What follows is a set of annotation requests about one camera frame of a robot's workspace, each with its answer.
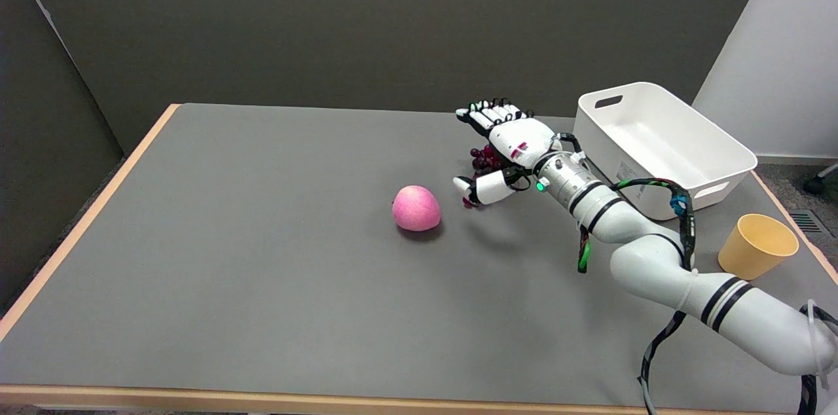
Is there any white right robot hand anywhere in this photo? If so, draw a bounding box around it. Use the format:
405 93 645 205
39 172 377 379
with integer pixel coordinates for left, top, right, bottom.
453 98 562 208

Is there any dark red grape bunch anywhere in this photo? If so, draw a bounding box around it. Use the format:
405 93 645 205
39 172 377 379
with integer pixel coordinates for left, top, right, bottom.
462 145 506 209

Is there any pink apple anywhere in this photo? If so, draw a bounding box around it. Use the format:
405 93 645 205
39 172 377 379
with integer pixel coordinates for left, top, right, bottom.
392 185 441 232

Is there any white plastic storage bin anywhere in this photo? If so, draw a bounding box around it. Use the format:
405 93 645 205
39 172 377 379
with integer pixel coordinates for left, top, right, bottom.
572 81 758 221

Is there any yellow plastic cup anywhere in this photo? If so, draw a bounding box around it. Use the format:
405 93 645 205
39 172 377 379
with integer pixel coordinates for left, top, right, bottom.
718 213 800 281

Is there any grey floor vent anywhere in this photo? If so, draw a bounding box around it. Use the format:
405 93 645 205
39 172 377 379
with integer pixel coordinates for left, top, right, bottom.
788 211 827 234

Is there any black chair caster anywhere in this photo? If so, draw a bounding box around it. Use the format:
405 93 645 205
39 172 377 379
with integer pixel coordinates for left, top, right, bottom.
803 164 838 197

